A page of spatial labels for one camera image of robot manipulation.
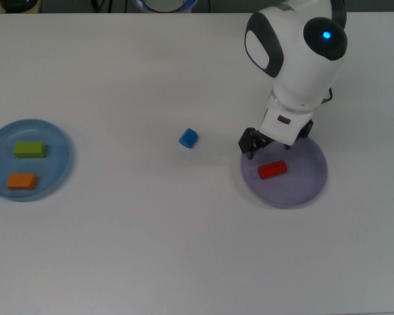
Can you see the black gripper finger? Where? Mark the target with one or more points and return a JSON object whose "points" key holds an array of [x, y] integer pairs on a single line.
{"points": [[307, 131], [251, 141]]}

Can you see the red cylinder block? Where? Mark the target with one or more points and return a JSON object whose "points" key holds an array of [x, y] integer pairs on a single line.
{"points": [[272, 169]]}

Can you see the blue hexagonal block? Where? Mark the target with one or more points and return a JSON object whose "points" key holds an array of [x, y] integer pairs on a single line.
{"points": [[188, 138]]}

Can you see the green rectangular block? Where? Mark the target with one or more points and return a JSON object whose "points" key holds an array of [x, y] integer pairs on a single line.
{"points": [[29, 150]]}

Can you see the orange rectangular block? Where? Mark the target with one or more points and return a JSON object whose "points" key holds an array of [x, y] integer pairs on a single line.
{"points": [[21, 182]]}

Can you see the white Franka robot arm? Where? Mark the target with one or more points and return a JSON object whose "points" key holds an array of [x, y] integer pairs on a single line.
{"points": [[298, 65]]}

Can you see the purple plate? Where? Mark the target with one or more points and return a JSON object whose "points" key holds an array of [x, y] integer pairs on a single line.
{"points": [[289, 193]]}

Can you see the blue plate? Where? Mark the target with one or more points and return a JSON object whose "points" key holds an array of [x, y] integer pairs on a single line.
{"points": [[56, 157]]}

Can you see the black round object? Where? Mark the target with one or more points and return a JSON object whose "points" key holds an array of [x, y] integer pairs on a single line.
{"points": [[18, 4]]}

